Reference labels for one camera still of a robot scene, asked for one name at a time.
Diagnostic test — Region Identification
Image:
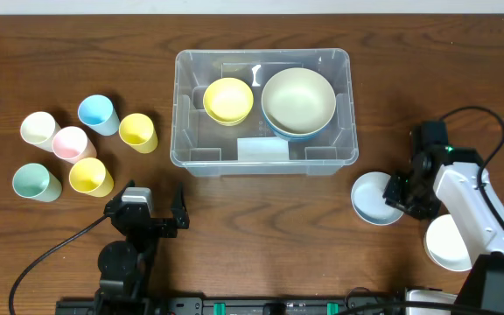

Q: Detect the clear plastic storage container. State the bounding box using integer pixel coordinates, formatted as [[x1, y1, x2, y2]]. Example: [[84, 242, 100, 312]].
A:
[[170, 48, 359, 177]]

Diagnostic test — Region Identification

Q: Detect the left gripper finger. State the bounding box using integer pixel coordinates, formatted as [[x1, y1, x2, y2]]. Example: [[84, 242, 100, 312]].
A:
[[171, 184, 190, 229], [108, 180, 135, 208]]

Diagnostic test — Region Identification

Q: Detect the small grey-blue bowl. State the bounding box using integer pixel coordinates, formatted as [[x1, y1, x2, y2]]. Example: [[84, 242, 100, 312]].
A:
[[351, 171, 403, 226]]

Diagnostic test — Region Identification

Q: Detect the yellow cup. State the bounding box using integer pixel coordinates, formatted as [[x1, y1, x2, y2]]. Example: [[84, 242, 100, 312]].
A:
[[119, 113, 158, 154], [68, 157, 114, 198]]

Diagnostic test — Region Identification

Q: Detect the yellow cup right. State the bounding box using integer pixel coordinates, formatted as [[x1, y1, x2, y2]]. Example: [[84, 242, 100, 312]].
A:
[[119, 113, 158, 154]]

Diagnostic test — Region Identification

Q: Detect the small white bowl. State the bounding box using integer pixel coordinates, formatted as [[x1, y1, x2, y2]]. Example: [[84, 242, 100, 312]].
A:
[[423, 214, 473, 272]]

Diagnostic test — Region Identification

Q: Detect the mint green cup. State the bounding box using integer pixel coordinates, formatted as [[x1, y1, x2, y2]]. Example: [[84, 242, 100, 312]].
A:
[[12, 163, 62, 202]]

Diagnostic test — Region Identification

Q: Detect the cream white cup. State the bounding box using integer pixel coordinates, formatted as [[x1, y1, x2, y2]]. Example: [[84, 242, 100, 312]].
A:
[[20, 111, 61, 152]]

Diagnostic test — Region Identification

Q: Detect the white label in container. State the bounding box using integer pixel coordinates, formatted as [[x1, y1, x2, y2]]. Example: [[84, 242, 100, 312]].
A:
[[237, 136, 290, 162]]

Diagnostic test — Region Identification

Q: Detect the pink cup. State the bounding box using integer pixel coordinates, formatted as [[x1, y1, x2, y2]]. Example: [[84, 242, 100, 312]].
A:
[[52, 126, 97, 164]]

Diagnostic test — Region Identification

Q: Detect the light blue cup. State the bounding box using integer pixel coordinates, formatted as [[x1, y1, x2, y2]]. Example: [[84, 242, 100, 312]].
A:
[[77, 94, 120, 136]]

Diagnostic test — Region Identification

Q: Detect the dark blue bowl front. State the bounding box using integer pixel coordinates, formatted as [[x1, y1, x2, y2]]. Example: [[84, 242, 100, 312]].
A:
[[262, 114, 331, 142]]

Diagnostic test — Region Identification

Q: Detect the yellow cup front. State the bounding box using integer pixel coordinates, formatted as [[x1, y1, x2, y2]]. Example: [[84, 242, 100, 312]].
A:
[[68, 157, 114, 198]]

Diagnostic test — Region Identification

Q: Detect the large beige bowl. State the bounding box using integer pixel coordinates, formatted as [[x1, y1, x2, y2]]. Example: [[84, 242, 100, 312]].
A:
[[261, 67, 337, 135]]

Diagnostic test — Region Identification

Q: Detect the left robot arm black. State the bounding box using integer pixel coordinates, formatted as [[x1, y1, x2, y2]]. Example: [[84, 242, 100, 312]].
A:
[[97, 181, 190, 314]]

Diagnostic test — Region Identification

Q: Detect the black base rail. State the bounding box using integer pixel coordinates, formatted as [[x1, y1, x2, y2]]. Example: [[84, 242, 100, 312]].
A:
[[54, 295, 496, 315]]

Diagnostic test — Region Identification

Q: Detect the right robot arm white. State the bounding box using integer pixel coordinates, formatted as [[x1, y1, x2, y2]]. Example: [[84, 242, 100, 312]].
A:
[[383, 121, 504, 314]]

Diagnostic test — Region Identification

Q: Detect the left black cable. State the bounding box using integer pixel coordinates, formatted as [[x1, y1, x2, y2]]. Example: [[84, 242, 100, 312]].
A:
[[8, 213, 109, 315]]

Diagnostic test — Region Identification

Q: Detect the small yellow bowl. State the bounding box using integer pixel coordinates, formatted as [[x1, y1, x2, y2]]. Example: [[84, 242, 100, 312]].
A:
[[203, 78, 254, 126]]

